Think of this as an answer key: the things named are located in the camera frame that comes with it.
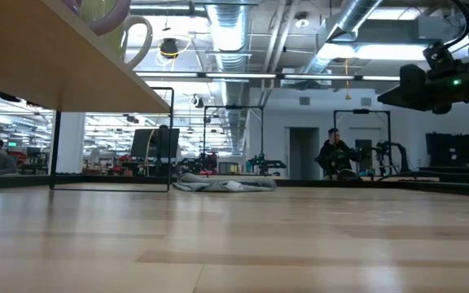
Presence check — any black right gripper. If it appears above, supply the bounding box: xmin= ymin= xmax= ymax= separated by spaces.
xmin=376 ymin=39 xmax=469 ymax=116

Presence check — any pale green mug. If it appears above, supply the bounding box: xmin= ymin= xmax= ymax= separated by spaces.
xmin=78 ymin=0 xmax=155 ymax=70

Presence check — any purple mug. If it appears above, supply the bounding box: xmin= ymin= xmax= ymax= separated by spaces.
xmin=62 ymin=0 xmax=133 ymax=37

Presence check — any yellow hanging pendant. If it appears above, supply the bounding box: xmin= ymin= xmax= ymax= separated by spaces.
xmin=343 ymin=59 xmax=352 ymax=101

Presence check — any black background cabinet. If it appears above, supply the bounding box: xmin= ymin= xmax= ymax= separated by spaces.
xmin=424 ymin=131 xmax=469 ymax=185

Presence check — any grey doorway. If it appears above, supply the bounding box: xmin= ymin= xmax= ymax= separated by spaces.
xmin=288 ymin=126 xmax=321 ymax=181

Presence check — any ceiling light strip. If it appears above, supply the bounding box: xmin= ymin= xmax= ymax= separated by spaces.
xmin=136 ymin=72 xmax=401 ymax=81

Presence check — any grey folded cloth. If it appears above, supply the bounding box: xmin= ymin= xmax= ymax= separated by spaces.
xmin=172 ymin=172 xmax=278 ymax=193

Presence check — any black ceiling-hung device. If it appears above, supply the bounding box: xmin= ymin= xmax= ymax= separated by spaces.
xmin=159 ymin=35 xmax=194 ymax=62

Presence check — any white pillar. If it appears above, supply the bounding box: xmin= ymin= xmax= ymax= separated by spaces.
xmin=55 ymin=112 xmax=85 ymax=175

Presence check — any light wooden tray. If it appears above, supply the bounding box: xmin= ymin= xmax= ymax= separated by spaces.
xmin=0 ymin=0 xmax=175 ymax=193

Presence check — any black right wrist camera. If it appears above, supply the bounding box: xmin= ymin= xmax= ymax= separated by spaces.
xmin=399 ymin=63 xmax=433 ymax=112

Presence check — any black background station frame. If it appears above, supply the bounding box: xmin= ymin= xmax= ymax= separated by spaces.
xmin=203 ymin=104 xmax=265 ymax=176
xmin=332 ymin=108 xmax=392 ymax=176

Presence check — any silver ribbed ventilation duct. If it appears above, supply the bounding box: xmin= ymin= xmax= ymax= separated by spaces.
xmin=205 ymin=0 xmax=254 ymax=127

